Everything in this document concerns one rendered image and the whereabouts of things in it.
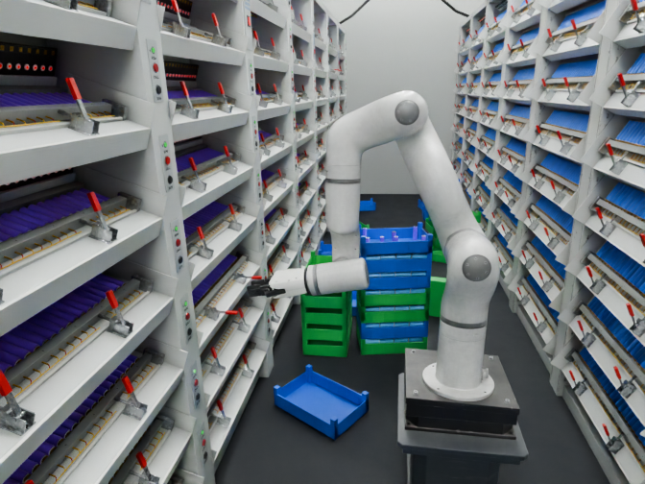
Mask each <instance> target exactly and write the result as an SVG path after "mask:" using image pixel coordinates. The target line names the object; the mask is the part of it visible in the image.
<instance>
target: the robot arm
mask: <svg viewBox="0 0 645 484"><path fill-rule="evenodd" d="M392 141H395V142H396V144H397V146H398V148H399V151H400V153H401V154H402V157H403V159H404V161H405V163H406V166H407V168H408V170H409V172H410V175H411V177H412V179H413V181H414V183H415V185H416V188H417V190H418V193H419V195H420V197H421V199H422V201H423V203H424V205H425V207H426V209H427V211H428V214H429V216H430V218H431V221H432V223H433V226H434V228H435V231H436V233H437V236H438V238H439V241H440V244H441V248H442V253H443V255H444V258H445V261H446V264H447V276H446V283H445V288H444V291H443V294H442V304H441V317H440V328H439V340H438V352H437V363H434V364H431V365H429V366H428V367H426V368H425V369H424V371H423V373H422V380H423V382H424V384H425V385H426V386H427V387H428V388H429V389H430V390H431V391H433V392H434V393H436V394H438V395H440V396H442V397H445V398H448V399H454V400H460V401H476V400H481V399H486V398H487V397H489V396H490V395H491V394H492V392H493V390H494V382H493V380H492V378H491V377H490V376H489V369H487V368H486V369H483V368H482V367H483V358H484V348H485V340H486V330H487V321H488V312H489V305H490V300H491V298H492V296H493V294H494V291H495V289H496V286H497V282H498V279H499V268H500V267H499V257H498V254H497V251H496V249H495V248H494V247H493V246H492V244H491V243H490V242H489V240H488V239H487V237H486V236H485V234H484V233H483V231H482V230H481V228H480V226H479V225H478V223H477V221H476V219H475V217H474V215H473V213H472V211H471V209H470V207H469V204H468V202H467V200H466V196H465V194H464V191H463V189H462V187H461V185H460V183H459V180H458V178H457V176H456V173H455V171H454V169H453V166H452V164H451V162H450V160H449V158H448V155H447V153H446V151H445V149H444V147H443V146H442V143H441V141H440V139H439V137H438V135H437V133H436V131H435V129H434V127H433V125H432V123H431V121H430V119H429V117H428V107H427V104H426V102H425V100H424V99H423V98H422V97H421V96H420V95H419V94H418V93H416V92H414V91H411V90H405V91H400V92H397V93H394V94H391V95H389V96H386V97H383V98H381V99H379V100H376V101H374V102H372V103H370V104H368V105H366V106H364V107H362V108H359V109H357V110H355V111H353V112H350V113H348V114H346V115H345V116H343V117H341V118H340V119H338V120H337V121H336V122H335V123H334V124H333V125H332V126H331V128H330V129H329V132H328V135H327V139H326V171H325V218H326V225H327V227H328V228H329V230H330V234H331V242H332V262H328V263H322V264H316V265H309V266H308V267H306V268H305V269H289V270H279V271H276V272H275V274H274V275H273V277H272V278H265V280H264V279H258V280H252V281H251V286H248V287H247V290H248V294H249V297H257V296H266V297H267V298H269V297H273V298H275V299H279V298H287V297H292V296H296V295H301V294H305V293H308V295H311V294H312V295H313V296H317V295H324V294H332V293H339V292H346V291H354V290H362V289H368V287H369V283H370V279H369V271H368V266H367V263H366V260H365V259H364V258H359V253H360V226H359V212H360V190H361V160H362V154H363V153H364V152H365V151H367V150H368V149H371V148H374V147H377V146H380V145H383V144H386V143H389V142H392ZM267 288H269V289H270V291H269V290H268V289H267ZM273 289H274V290H273Z"/></svg>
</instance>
